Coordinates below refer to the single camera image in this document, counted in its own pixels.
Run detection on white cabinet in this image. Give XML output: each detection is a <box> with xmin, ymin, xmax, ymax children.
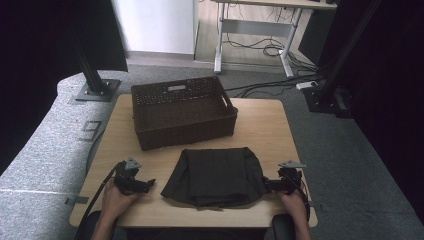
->
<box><xmin>111</xmin><ymin>0</ymin><xmax>200</xmax><ymax>56</ymax></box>

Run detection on person's right hand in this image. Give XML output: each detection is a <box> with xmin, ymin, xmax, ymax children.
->
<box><xmin>277</xmin><ymin>189</ymin><xmax>310</xmax><ymax>224</ymax></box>

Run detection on person's lap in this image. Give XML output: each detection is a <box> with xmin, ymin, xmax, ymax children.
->
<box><xmin>125</xmin><ymin>227</ymin><xmax>268</xmax><ymax>240</ymax></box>

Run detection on brown woven basket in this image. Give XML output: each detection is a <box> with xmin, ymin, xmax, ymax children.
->
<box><xmin>130</xmin><ymin>75</ymin><xmax>239</xmax><ymax>152</ymax></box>

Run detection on dark pants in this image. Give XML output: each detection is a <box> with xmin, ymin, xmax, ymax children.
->
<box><xmin>160</xmin><ymin>146</ymin><xmax>269</xmax><ymax>211</ymax></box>

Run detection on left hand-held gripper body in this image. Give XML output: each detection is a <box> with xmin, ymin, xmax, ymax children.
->
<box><xmin>114</xmin><ymin>157</ymin><xmax>150</xmax><ymax>196</ymax></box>

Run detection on white power strip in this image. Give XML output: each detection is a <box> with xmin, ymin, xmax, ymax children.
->
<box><xmin>295</xmin><ymin>80</ymin><xmax>319</xmax><ymax>91</ymax></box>

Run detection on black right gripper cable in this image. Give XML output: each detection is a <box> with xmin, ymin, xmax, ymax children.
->
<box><xmin>289</xmin><ymin>173</ymin><xmax>312</xmax><ymax>223</ymax></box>

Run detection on tangle of black floor cables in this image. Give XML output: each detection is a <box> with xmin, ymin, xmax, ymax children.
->
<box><xmin>222</xmin><ymin>35</ymin><xmax>326</xmax><ymax>99</ymax></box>

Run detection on black box under desk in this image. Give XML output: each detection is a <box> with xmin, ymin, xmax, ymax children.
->
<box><xmin>297</xmin><ymin>9</ymin><xmax>338</xmax><ymax>67</ymax></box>

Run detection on grey tape strip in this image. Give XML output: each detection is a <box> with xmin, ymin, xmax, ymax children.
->
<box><xmin>64</xmin><ymin>195</ymin><xmax>90</xmax><ymax>206</ymax></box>

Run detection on person's left hand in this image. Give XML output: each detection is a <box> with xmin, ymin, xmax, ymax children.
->
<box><xmin>100</xmin><ymin>179</ymin><xmax>144</xmax><ymax>224</ymax></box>

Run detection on black curtain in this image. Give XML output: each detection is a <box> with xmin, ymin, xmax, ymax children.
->
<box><xmin>0</xmin><ymin>0</ymin><xmax>130</xmax><ymax>176</ymax></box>
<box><xmin>318</xmin><ymin>0</ymin><xmax>424</xmax><ymax>226</ymax></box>

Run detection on black metal stand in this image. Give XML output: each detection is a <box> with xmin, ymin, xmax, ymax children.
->
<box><xmin>68</xmin><ymin>31</ymin><xmax>122</xmax><ymax>103</ymax></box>
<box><xmin>301</xmin><ymin>0</ymin><xmax>383</xmax><ymax>120</ymax></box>

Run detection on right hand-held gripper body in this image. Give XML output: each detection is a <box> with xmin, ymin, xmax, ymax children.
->
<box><xmin>275</xmin><ymin>159</ymin><xmax>307</xmax><ymax>195</ymax></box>

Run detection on white metal-legged desk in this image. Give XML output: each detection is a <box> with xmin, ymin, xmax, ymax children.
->
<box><xmin>210</xmin><ymin>0</ymin><xmax>338</xmax><ymax>80</ymax></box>

